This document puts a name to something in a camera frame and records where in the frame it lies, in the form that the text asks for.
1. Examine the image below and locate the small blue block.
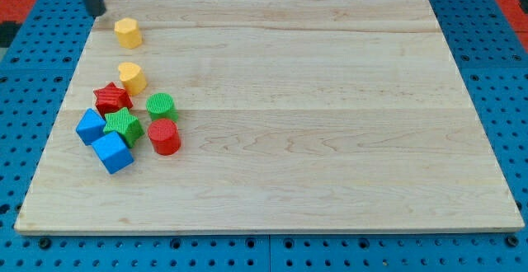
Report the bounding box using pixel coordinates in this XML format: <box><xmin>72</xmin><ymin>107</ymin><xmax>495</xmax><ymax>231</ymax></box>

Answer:
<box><xmin>75</xmin><ymin>109</ymin><xmax>106</xmax><ymax>146</ymax></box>

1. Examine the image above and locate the blue cube block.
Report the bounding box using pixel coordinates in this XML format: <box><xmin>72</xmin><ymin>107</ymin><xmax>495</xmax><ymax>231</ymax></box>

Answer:
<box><xmin>92</xmin><ymin>132</ymin><xmax>134</xmax><ymax>175</ymax></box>

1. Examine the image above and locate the yellow heart block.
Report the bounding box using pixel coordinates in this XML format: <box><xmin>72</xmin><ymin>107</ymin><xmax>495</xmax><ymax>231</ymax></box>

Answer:
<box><xmin>118</xmin><ymin>62</ymin><xmax>148</xmax><ymax>96</ymax></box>

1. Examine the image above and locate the light wooden board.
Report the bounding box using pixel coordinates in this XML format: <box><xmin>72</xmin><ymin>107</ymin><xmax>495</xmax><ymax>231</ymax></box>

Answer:
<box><xmin>15</xmin><ymin>0</ymin><xmax>525</xmax><ymax>236</ymax></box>

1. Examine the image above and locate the green cylinder block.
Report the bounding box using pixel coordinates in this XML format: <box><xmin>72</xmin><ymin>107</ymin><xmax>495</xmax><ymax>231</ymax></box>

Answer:
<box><xmin>146</xmin><ymin>92</ymin><xmax>178</xmax><ymax>122</ymax></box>

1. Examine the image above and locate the red star block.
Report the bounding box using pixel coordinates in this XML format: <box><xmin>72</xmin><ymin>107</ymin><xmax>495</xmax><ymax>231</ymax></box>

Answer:
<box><xmin>93</xmin><ymin>82</ymin><xmax>133</xmax><ymax>118</ymax></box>

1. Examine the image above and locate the red cylinder block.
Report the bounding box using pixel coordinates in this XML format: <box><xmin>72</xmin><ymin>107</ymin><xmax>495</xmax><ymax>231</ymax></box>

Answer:
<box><xmin>148</xmin><ymin>118</ymin><xmax>181</xmax><ymax>156</ymax></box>

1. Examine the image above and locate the yellow hexagon block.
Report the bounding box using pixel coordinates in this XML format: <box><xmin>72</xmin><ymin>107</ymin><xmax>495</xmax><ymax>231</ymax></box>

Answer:
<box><xmin>114</xmin><ymin>17</ymin><xmax>143</xmax><ymax>49</ymax></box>

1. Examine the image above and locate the green star block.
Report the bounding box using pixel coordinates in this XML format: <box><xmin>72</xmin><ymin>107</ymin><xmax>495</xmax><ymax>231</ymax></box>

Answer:
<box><xmin>103</xmin><ymin>107</ymin><xmax>144</xmax><ymax>148</ymax></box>

